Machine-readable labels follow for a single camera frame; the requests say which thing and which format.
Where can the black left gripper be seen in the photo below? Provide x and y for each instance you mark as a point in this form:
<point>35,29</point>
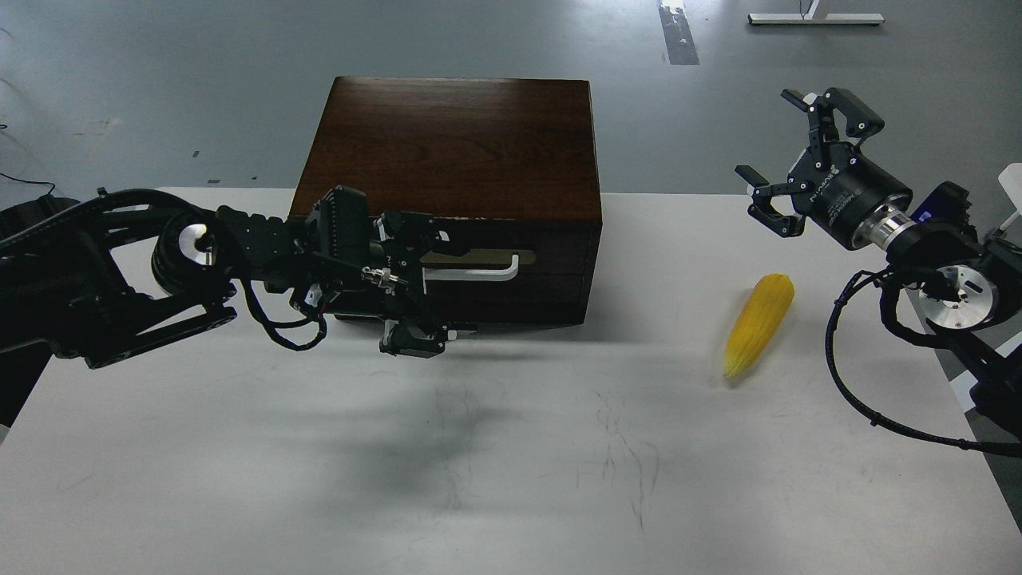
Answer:
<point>339,233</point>

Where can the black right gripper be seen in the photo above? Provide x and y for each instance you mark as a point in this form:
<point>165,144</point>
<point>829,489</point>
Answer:
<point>839,195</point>

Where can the wooden drawer with white handle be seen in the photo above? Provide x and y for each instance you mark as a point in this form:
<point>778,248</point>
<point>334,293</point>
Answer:
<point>504,271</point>

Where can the yellow corn cob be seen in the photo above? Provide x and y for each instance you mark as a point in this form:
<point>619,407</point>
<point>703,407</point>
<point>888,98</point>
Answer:
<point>759,320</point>

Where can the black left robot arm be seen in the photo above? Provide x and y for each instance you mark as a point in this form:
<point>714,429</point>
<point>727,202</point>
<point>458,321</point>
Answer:
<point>129,272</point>

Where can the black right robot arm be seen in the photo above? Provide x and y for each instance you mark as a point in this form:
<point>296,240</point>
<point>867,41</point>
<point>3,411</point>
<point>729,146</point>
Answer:
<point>943,283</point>

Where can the dark wooden drawer cabinet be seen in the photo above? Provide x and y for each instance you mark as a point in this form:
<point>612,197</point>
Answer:
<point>519,149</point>

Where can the white table leg base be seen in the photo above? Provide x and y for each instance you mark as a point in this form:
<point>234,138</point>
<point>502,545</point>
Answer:
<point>812,14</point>

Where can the grey floor tape strip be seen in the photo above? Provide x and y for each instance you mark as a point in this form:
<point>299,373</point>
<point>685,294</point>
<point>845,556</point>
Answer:
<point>677,32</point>

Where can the white furniture part at right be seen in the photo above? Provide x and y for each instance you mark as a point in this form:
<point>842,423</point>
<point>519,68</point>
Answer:
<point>1010,181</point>

